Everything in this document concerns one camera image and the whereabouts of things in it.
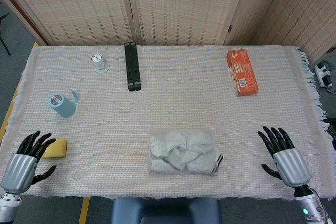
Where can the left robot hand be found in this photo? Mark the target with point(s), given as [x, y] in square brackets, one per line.
[20, 167]

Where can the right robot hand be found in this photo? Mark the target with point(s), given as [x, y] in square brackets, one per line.
[291, 163]

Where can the clear plastic bag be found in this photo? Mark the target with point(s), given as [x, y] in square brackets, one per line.
[183, 150]

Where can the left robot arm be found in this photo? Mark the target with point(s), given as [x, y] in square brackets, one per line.
[9, 207]

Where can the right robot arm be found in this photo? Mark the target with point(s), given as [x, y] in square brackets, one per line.
[309, 203]

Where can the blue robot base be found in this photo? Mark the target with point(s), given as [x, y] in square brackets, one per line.
[165, 211]

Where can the white clothes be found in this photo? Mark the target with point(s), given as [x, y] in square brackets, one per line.
[181, 151]

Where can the yellow sponge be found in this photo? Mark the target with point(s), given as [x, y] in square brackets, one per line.
[55, 148]

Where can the light blue plastic mug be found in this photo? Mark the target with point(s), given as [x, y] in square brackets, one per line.
[63, 104]

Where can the white power strip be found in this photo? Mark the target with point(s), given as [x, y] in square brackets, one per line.
[323, 74]

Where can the orange cardboard box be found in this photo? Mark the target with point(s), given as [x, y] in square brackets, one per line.
[242, 73]

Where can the white paper cup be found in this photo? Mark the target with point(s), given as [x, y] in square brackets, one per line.
[98, 62]

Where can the woven pinkish tablecloth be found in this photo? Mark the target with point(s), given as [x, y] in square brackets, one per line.
[162, 108]

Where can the black folding stand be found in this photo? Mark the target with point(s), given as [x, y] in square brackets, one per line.
[132, 66]

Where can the woven folding screen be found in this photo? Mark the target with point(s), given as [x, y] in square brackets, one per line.
[168, 6]

